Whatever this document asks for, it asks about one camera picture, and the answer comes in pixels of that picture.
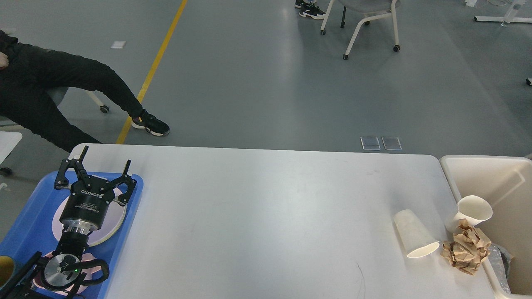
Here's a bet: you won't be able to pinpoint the white plastic bin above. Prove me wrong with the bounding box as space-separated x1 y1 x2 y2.
440 155 532 299

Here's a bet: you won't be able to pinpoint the pink plate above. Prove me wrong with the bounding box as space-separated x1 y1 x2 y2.
52 197 127 247

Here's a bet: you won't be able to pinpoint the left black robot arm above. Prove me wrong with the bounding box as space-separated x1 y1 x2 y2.
1 147 143 299

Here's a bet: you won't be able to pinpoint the white frame office chair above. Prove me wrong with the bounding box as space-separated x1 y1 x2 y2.
338 0 401 60

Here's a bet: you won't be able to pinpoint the white side table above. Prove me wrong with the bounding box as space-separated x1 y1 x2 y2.
0 131 22 163

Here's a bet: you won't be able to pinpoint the foil tray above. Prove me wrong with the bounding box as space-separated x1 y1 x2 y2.
488 243 512 294

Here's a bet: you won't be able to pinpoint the floor socket cover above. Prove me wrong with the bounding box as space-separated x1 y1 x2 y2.
360 136 381 151
382 136 402 151

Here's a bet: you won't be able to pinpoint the black sneaker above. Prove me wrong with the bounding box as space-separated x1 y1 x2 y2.
131 109 170 136

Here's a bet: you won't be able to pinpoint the crumpled brown paper scrap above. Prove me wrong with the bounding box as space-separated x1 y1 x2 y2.
441 219 492 276

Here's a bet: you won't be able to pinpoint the left floor socket cover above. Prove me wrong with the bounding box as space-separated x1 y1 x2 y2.
360 136 381 151

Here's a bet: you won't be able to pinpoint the dark teal cup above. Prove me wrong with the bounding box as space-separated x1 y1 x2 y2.
0 255 17 288

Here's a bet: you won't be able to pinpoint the black sneakers at top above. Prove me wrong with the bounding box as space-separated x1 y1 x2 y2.
294 0 326 20

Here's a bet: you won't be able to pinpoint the seated person in black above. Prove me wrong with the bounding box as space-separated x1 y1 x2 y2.
0 32 143 152

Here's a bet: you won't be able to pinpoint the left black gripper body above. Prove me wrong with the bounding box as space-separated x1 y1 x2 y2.
58 174 121 231

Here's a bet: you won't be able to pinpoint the right floor socket cover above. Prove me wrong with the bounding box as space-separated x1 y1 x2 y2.
382 136 402 151

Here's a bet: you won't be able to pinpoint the white paper cup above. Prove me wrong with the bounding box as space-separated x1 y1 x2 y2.
394 209 440 259
445 195 493 233

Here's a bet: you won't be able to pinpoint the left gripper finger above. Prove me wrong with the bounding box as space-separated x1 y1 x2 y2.
102 160 137 206
53 146 90 191

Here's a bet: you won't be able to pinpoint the light green plate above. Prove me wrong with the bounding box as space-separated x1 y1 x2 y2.
100 212 127 246

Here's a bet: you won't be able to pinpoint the white stand base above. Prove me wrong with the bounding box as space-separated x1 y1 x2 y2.
473 0 532 26

